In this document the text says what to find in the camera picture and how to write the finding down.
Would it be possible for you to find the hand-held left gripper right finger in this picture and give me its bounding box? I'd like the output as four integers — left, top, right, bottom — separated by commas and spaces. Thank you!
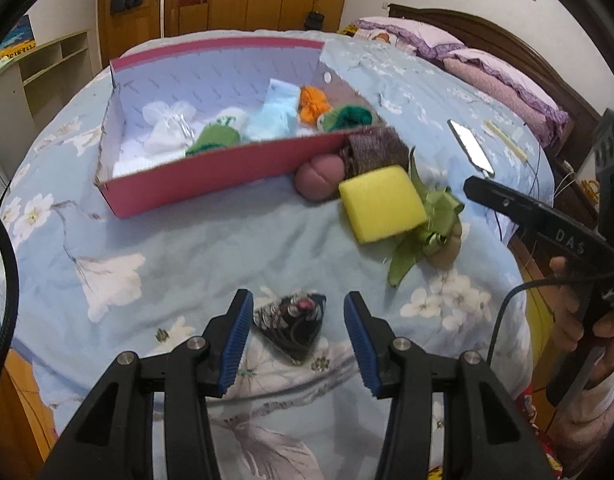
343, 291, 552, 480

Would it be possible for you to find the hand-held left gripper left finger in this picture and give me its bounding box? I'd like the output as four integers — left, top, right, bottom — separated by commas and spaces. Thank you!
39, 288, 255, 480

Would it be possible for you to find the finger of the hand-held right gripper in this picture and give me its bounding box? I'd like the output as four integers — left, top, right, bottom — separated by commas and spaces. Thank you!
463, 176, 548, 231

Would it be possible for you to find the dark patterned fabric pouch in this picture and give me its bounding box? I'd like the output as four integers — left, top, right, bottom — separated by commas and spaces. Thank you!
254, 292, 328, 363

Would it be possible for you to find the green ribbon bow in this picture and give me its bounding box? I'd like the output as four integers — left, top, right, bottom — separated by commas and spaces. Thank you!
387, 147, 465, 288

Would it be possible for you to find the tan makeup puff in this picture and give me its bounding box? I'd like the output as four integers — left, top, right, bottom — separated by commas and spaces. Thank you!
429, 222, 462, 267

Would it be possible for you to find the yellow sponge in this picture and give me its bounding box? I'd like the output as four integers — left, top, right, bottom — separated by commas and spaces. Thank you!
338, 165, 428, 245

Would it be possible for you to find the purple knit cloth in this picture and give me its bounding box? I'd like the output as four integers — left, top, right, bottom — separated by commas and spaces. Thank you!
339, 127, 410, 181

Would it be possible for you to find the pink cardboard box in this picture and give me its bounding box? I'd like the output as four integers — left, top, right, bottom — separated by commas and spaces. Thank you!
94, 35, 388, 220

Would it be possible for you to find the pink makeup puff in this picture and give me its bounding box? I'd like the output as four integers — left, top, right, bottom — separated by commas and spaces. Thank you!
294, 155, 345, 201

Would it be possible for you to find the green white knit cuff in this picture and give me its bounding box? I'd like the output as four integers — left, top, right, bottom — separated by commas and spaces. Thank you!
318, 104, 378, 133
186, 115, 250, 157

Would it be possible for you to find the white towel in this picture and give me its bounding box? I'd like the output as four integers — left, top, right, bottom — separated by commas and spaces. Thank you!
112, 152, 182, 178

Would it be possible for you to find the orange knit cloth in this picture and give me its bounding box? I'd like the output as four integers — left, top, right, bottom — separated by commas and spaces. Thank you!
298, 85, 335, 125

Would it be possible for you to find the white mesh drawstring pouch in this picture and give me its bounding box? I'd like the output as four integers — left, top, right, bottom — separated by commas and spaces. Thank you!
142, 101, 198, 163

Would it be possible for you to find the light blue face mask pack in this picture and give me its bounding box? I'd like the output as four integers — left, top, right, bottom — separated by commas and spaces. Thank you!
244, 79, 302, 142

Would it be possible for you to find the person's right forearm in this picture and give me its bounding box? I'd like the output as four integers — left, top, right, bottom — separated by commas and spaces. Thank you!
552, 360, 614, 480

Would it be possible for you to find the person's right hand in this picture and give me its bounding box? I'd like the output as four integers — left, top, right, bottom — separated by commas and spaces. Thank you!
550, 256, 614, 389

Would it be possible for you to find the smartphone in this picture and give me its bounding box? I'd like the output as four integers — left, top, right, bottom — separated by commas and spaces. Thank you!
447, 119, 495, 178

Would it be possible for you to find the purple ruffled pillow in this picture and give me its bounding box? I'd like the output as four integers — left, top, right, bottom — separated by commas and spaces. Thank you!
349, 16, 465, 61
444, 47, 570, 146

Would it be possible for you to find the dark wooden headboard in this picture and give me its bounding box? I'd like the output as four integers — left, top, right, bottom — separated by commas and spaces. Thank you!
388, 3, 602, 161

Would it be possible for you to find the white shelf desk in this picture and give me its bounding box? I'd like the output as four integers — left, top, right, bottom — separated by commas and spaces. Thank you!
0, 30, 95, 161

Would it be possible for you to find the blue yellow painting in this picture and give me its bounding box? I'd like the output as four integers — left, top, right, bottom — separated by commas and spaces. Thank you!
0, 14, 35, 61

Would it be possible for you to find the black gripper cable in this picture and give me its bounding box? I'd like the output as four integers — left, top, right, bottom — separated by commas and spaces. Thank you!
487, 272, 614, 376

